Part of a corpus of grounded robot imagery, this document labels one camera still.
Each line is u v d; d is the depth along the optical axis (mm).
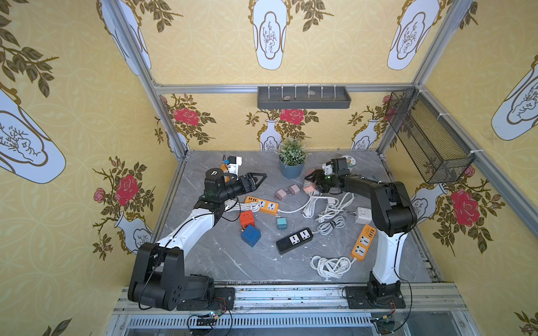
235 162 747
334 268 795
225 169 745
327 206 946
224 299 731
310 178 964
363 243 840
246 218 900
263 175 750
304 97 926
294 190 1022
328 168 959
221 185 652
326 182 914
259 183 737
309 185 972
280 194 1003
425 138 813
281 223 902
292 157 1002
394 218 549
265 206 956
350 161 1062
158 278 419
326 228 878
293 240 855
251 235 844
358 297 729
